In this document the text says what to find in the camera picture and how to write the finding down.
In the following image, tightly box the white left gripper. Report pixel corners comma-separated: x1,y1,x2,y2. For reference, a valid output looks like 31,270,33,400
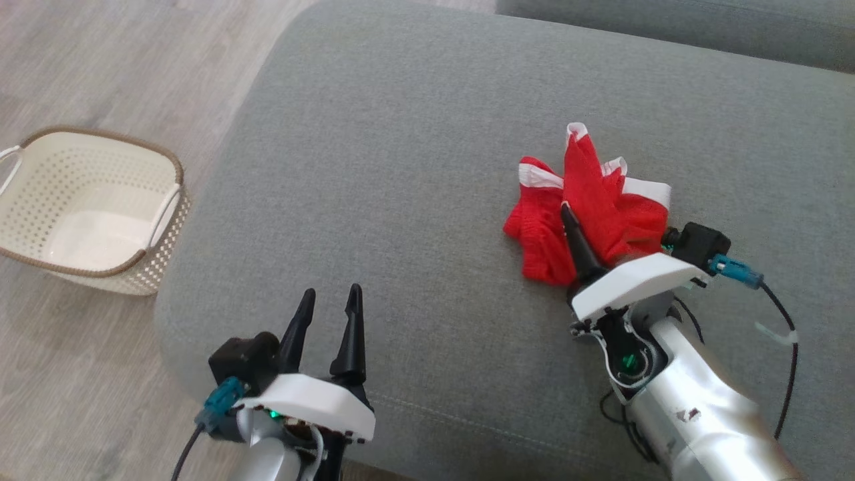
237,283,376,444

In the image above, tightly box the cream perforated laundry basket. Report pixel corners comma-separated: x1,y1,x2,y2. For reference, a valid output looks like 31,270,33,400
0,126,192,297

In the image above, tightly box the grey sofa back cushion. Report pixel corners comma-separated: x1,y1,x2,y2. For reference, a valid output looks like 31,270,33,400
496,0,855,74

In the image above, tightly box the left black cable teal connector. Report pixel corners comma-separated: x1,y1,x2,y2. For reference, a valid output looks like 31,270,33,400
171,376,246,481

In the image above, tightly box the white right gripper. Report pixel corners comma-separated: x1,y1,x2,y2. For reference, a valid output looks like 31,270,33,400
560,202,710,322

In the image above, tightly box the red shorts number 23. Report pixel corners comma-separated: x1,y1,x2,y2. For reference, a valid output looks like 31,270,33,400
503,122,672,287

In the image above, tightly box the large grey sofa seat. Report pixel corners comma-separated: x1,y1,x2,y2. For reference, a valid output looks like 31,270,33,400
154,0,855,481

